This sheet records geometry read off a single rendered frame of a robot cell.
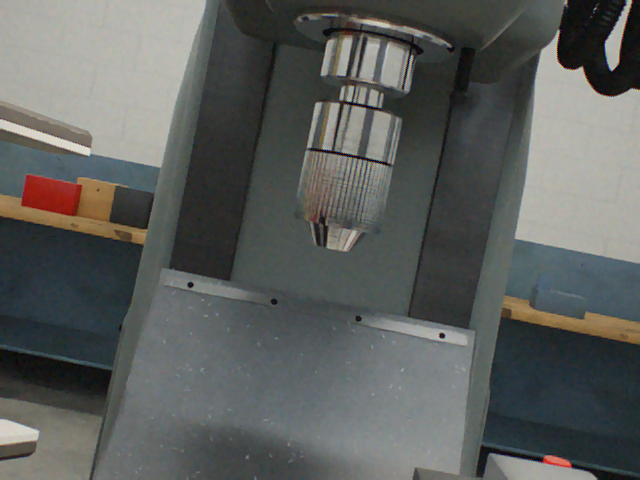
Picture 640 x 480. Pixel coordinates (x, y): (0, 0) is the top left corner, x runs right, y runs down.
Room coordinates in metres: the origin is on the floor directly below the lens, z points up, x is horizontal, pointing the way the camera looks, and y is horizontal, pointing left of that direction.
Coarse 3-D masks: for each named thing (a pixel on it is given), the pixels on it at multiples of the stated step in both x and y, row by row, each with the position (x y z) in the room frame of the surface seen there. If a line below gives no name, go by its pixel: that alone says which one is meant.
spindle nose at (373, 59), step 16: (336, 32) 0.42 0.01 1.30; (352, 32) 0.42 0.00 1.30; (368, 32) 0.41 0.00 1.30; (336, 48) 0.42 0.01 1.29; (352, 48) 0.41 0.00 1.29; (368, 48) 0.41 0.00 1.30; (384, 48) 0.41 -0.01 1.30; (400, 48) 0.42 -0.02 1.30; (416, 48) 0.43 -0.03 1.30; (336, 64) 0.42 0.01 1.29; (352, 64) 0.41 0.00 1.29; (368, 64) 0.41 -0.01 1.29; (384, 64) 0.41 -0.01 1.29; (400, 64) 0.42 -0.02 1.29; (336, 80) 0.43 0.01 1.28; (352, 80) 0.42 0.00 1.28; (368, 80) 0.41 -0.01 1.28; (384, 80) 0.41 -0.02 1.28; (400, 80) 0.42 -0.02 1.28; (400, 96) 0.44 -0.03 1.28
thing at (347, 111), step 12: (324, 108) 0.42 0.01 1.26; (336, 108) 0.42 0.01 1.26; (348, 108) 0.41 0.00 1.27; (360, 108) 0.41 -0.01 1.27; (372, 108) 0.41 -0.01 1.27; (348, 120) 0.41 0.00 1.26; (360, 120) 0.41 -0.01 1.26; (372, 120) 0.41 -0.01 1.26; (384, 120) 0.42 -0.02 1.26; (396, 120) 0.42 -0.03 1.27; (396, 132) 0.43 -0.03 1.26
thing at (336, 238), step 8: (312, 224) 0.43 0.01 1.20; (320, 224) 0.42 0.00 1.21; (312, 232) 0.43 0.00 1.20; (320, 232) 0.42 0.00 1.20; (328, 232) 0.42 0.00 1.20; (336, 232) 0.42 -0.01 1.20; (344, 232) 0.42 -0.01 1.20; (352, 232) 0.42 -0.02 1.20; (360, 232) 0.43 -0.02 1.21; (312, 240) 0.43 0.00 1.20; (320, 240) 0.43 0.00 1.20; (328, 240) 0.42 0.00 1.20; (336, 240) 0.42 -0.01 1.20; (344, 240) 0.42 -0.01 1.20; (352, 240) 0.43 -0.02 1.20; (360, 240) 0.43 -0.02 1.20; (336, 248) 0.43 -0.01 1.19; (344, 248) 0.43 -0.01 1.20; (352, 248) 0.43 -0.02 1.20
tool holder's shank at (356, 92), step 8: (344, 88) 0.43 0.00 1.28; (352, 88) 0.43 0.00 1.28; (360, 88) 0.42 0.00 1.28; (368, 88) 0.43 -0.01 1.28; (376, 88) 0.42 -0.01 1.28; (344, 96) 0.43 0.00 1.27; (352, 96) 0.43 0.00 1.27; (360, 96) 0.42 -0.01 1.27; (368, 96) 0.43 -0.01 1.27; (376, 96) 0.43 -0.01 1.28; (384, 96) 0.44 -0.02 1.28; (368, 104) 0.43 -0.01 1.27; (376, 104) 0.43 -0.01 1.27
